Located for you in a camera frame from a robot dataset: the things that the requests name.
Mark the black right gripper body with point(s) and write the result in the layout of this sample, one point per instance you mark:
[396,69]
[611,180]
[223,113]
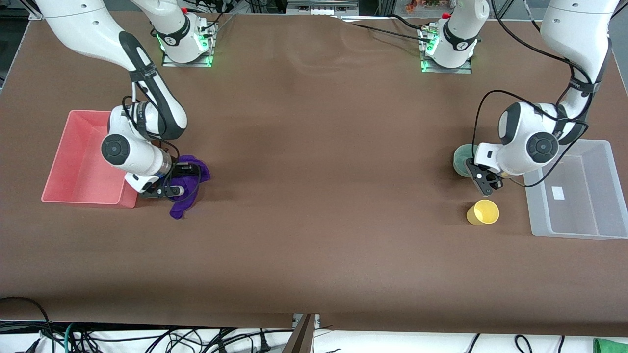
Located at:
[183,171]

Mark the purple cloth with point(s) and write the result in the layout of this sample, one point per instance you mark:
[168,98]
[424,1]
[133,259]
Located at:
[179,211]

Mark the pale green bowl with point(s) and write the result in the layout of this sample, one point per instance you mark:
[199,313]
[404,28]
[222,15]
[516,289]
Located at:
[461,159]

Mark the yellow cup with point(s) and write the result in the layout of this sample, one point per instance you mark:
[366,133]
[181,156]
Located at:
[483,212]

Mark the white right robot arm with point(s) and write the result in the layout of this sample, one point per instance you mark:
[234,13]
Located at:
[88,24]

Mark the green cloth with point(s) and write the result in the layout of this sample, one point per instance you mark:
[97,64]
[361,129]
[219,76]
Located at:
[611,346]

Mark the pink plastic bin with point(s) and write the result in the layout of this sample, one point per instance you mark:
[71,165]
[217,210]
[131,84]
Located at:
[73,166]

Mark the colourful background object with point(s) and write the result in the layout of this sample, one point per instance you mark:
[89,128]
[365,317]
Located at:
[422,5]

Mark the translucent white plastic bin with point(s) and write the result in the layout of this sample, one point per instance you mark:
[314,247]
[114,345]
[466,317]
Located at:
[588,211]

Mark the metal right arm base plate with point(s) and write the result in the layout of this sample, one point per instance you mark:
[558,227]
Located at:
[196,63]

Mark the aluminium frame corner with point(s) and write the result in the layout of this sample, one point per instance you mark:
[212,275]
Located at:
[33,16]

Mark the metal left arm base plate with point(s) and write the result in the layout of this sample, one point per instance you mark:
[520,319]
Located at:
[463,70]

